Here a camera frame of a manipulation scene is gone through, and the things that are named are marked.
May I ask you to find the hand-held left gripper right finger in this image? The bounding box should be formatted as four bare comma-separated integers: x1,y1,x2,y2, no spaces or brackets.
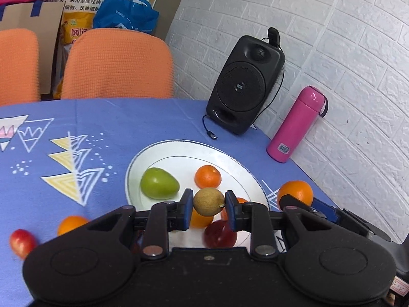
224,191,333,259

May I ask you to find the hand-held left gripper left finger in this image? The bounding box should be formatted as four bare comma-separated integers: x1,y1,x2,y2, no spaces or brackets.
86,189,194,260

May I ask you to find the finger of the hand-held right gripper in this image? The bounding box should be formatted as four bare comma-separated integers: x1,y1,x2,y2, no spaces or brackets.
279,193,344,226

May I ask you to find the round brown fruit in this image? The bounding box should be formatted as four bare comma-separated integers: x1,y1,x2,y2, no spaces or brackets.
192,188,226,217

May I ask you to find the large red plum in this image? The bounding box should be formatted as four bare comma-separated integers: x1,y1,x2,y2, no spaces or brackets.
203,219,237,248

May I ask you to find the green mango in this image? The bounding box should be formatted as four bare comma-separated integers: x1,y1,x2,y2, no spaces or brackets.
140,167,180,199

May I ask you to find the white plate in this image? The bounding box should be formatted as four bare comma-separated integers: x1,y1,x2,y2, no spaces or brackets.
124,140,271,247

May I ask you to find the small red apple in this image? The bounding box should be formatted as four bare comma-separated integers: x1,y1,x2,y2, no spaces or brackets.
9,228,38,259

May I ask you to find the pink bottle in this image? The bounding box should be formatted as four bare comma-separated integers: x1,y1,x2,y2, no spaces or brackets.
267,86,328,163

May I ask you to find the blue printed tablecloth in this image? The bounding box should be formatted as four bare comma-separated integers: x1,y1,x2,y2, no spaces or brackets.
0,97,339,307

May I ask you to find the black speaker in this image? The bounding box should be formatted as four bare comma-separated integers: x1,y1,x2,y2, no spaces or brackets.
206,28,286,135

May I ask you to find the orange chair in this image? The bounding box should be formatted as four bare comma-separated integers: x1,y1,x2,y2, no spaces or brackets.
0,29,41,106
61,28,175,100

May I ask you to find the blue plastic bag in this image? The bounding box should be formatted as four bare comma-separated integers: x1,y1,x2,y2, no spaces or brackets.
93,0,160,34

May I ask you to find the yellow snack bag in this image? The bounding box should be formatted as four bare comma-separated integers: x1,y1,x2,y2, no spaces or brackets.
53,11,96,100

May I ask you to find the brown paper bag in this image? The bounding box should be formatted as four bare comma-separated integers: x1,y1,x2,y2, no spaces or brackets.
0,2,64,95

